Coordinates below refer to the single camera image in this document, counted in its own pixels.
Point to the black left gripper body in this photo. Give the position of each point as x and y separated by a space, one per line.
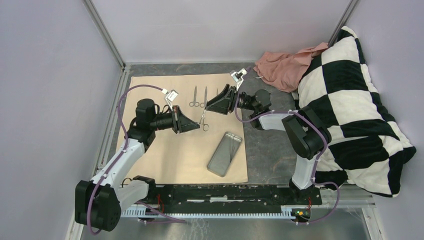
175 120

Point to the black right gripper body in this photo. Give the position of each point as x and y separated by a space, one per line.
233 99

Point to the curved steel clamp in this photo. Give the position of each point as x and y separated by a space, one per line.
205 98

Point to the thin steel hemostat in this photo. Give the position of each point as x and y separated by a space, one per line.
205 127

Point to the steel scissors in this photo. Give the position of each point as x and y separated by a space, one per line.
194 102

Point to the beige cloth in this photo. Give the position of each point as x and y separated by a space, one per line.
183 158

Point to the metal surgical instrument tray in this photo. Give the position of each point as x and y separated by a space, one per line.
224 154

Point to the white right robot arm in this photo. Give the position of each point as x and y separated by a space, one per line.
307 134

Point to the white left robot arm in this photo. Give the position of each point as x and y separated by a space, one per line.
100 202

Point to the pink crumpled cloth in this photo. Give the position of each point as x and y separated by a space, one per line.
284 70

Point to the black white checkered pillow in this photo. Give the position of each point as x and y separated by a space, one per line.
367 147

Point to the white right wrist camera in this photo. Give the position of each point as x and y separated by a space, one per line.
238 77

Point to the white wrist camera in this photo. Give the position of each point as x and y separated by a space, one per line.
169 96
238 77

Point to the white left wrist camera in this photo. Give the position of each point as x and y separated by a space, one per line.
169 96

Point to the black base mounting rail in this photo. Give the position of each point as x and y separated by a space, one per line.
229 198

